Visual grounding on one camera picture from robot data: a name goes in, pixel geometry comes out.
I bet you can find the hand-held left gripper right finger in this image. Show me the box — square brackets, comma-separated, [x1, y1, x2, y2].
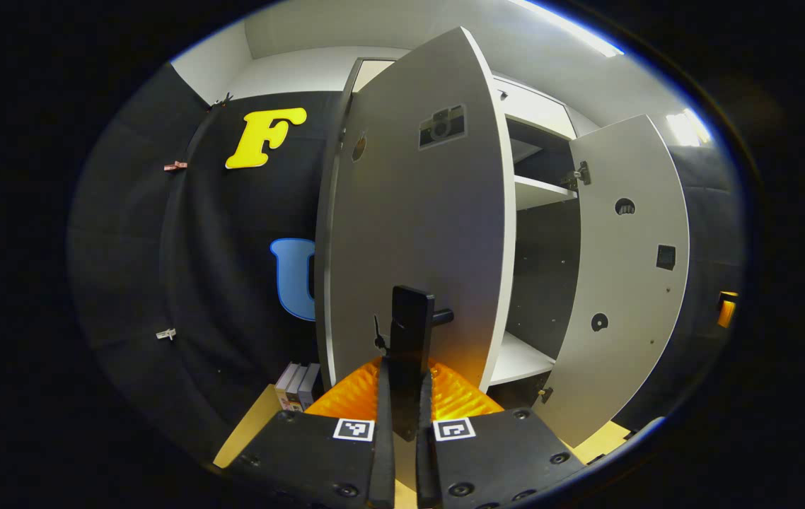
[415, 357, 587, 509]

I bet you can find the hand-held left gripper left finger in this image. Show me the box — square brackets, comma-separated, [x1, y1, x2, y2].
[222, 357, 396, 509]

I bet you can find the grey door with headphones sticker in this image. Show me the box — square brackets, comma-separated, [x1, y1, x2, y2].
[533, 113, 691, 447]

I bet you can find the black door handle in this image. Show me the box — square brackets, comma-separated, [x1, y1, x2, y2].
[374, 285, 454, 443]

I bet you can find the grey double-door shoe cabinet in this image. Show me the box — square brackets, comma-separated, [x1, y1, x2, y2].
[335, 57, 584, 411]

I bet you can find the grey door with camera sticker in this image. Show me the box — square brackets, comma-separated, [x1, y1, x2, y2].
[314, 26, 516, 397]

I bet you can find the white cabinet bottom board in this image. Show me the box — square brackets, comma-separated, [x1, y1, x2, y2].
[489, 331, 557, 386]

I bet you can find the white cabinet shelf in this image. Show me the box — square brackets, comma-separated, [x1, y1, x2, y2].
[514, 175, 579, 211]

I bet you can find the dark small box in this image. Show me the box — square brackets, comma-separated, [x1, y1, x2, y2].
[299, 363, 322, 411]

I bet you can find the grey small box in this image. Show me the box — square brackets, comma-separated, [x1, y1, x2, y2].
[288, 364, 310, 412]

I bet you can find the white small box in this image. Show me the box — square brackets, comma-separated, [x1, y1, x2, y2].
[275, 362, 299, 411]

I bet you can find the small ceiling light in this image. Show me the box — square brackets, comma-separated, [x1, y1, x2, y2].
[666, 107, 713, 147]

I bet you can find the black backdrop cloth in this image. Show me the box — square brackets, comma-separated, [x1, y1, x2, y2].
[66, 64, 746, 460]

